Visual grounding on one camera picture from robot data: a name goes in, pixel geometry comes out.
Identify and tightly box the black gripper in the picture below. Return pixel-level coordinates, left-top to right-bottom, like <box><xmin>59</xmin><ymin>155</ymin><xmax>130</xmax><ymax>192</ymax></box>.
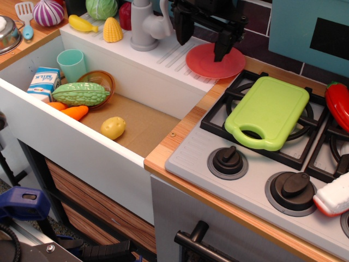
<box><xmin>171</xmin><ymin>1</ymin><xmax>248</xmax><ymax>62</ymax></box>

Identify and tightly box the yellow toy potato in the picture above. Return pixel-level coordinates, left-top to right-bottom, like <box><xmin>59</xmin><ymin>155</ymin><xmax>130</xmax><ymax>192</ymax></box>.
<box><xmin>100</xmin><ymin>117</ymin><xmax>126</xmax><ymax>140</ymax></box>

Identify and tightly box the red plastic plate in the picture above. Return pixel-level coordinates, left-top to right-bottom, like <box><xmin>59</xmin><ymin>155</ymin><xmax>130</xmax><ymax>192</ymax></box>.
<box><xmin>186</xmin><ymin>43</ymin><xmax>246</xmax><ymax>79</ymax></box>

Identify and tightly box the grey toy faucet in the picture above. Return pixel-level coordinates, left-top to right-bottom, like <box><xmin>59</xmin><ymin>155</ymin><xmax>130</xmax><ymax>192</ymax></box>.
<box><xmin>130</xmin><ymin>1</ymin><xmax>173</xmax><ymax>51</ymax></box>

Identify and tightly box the red toy bell pepper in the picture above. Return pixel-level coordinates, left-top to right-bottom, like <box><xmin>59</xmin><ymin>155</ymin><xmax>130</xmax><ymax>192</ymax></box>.
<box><xmin>119</xmin><ymin>2</ymin><xmax>131</xmax><ymax>31</ymax></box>

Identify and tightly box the yellow toy corn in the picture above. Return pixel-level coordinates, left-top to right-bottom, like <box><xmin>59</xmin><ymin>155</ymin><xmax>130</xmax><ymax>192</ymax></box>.
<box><xmin>103</xmin><ymin>17</ymin><xmax>123</xmax><ymax>43</ymax></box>

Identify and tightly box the green plastic cutting board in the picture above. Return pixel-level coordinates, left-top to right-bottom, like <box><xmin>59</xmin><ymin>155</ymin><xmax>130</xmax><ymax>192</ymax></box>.
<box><xmin>224</xmin><ymin>76</ymin><xmax>310</xmax><ymax>151</ymax></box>

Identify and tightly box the green toy cabbage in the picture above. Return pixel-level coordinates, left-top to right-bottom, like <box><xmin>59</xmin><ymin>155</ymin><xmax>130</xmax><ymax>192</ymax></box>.
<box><xmin>85</xmin><ymin>0</ymin><xmax>118</xmax><ymax>20</ymax></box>

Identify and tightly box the orange translucent bowl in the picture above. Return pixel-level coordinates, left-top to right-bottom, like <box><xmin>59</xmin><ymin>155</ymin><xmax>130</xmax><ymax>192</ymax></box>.
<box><xmin>78</xmin><ymin>70</ymin><xmax>116</xmax><ymax>109</ymax></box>

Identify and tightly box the yellow toy banana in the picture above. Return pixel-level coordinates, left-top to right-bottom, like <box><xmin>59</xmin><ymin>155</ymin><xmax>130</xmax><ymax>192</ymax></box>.
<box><xmin>68</xmin><ymin>15</ymin><xmax>99</xmax><ymax>32</ymax></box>

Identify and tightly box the white toy sink basin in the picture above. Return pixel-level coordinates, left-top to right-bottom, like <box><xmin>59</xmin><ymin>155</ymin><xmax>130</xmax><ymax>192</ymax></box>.
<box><xmin>1</xmin><ymin>25</ymin><xmax>215</xmax><ymax>223</ymax></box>

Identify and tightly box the left black stove knob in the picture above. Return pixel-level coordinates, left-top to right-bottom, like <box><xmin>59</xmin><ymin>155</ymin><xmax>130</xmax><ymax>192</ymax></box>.
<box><xmin>207</xmin><ymin>146</ymin><xmax>249</xmax><ymax>181</ymax></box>

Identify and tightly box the black stove knob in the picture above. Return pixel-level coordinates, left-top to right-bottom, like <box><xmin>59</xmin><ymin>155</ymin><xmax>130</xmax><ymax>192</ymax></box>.
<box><xmin>207</xmin><ymin>146</ymin><xmax>249</xmax><ymax>181</ymax></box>
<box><xmin>264</xmin><ymin>171</ymin><xmax>317</xmax><ymax>217</ymax></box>

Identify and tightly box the teal plastic cup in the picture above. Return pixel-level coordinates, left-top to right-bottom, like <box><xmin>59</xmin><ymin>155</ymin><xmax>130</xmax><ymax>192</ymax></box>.
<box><xmin>57</xmin><ymin>49</ymin><xmax>87</xmax><ymax>82</ymax></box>

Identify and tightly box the green toy bitter gourd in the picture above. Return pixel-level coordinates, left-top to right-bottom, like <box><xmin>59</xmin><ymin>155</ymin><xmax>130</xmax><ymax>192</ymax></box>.
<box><xmin>52</xmin><ymin>82</ymin><xmax>110</xmax><ymax>106</ymax></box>

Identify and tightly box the red toy chili pepper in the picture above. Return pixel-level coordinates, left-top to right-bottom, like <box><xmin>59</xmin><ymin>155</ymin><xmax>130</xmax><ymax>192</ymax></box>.
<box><xmin>325</xmin><ymin>81</ymin><xmax>348</xmax><ymax>132</ymax></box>

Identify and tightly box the orange toy carrot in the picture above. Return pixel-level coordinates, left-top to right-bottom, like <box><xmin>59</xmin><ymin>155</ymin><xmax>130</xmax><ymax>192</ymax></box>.
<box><xmin>47</xmin><ymin>102</ymin><xmax>68</xmax><ymax>111</ymax></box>
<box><xmin>61</xmin><ymin>105</ymin><xmax>89</xmax><ymax>121</ymax></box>

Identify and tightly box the black stove grate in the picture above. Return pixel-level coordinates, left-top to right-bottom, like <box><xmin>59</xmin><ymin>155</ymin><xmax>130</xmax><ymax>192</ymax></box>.
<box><xmin>200</xmin><ymin>70</ymin><xmax>327</xmax><ymax>170</ymax></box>
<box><xmin>305</xmin><ymin>115</ymin><xmax>348</xmax><ymax>183</ymax></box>

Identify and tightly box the purple striped toy onion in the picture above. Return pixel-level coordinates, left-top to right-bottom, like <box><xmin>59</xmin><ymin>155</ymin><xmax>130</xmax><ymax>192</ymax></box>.
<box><xmin>33</xmin><ymin>1</ymin><xmax>64</xmax><ymax>27</ymax></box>

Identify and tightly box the toy milk carton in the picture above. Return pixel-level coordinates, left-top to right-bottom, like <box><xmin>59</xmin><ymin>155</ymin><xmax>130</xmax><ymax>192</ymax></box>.
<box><xmin>27</xmin><ymin>67</ymin><xmax>61</xmax><ymax>103</ymax></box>

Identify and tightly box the white toy spatula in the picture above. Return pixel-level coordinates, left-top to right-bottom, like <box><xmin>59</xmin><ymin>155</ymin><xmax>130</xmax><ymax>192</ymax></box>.
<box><xmin>15</xmin><ymin>1</ymin><xmax>34</xmax><ymax>40</ymax></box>

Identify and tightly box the middle black stove knob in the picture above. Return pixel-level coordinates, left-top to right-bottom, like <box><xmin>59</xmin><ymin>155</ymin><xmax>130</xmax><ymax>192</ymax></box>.
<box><xmin>264</xmin><ymin>171</ymin><xmax>317</xmax><ymax>217</ymax></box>

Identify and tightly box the right black stove grate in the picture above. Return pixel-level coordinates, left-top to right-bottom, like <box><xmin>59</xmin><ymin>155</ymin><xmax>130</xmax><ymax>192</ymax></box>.
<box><xmin>305</xmin><ymin>115</ymin><xmax>348</xmax><ymax>183</ymax></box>

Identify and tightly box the silver metal pot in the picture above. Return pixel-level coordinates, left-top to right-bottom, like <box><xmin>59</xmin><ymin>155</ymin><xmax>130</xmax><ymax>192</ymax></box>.
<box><xmin>1</xmin><ymin>15</ymin><xmax>24</xmax><ymax>55</ymax></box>

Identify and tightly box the white red toy bottle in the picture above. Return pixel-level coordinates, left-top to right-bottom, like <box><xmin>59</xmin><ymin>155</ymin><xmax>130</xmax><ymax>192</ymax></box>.
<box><xmin>313</xmin><ymin>172</ymin><xmax>348</xmax><ymax>217</ymax></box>

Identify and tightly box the blue clamp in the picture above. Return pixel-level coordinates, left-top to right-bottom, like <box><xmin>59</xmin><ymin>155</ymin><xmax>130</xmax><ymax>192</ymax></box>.
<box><xmin>1</xmin><ymin>186</ymin><xmax>51</xmax><ymax>221</ymax></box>

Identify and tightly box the black oven door handle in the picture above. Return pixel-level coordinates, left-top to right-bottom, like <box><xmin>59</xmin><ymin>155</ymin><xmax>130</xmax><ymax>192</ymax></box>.
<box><xmin>174</xmin><ymin>221</ymin><xmax>234</xmax><ymax>261</ymax></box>

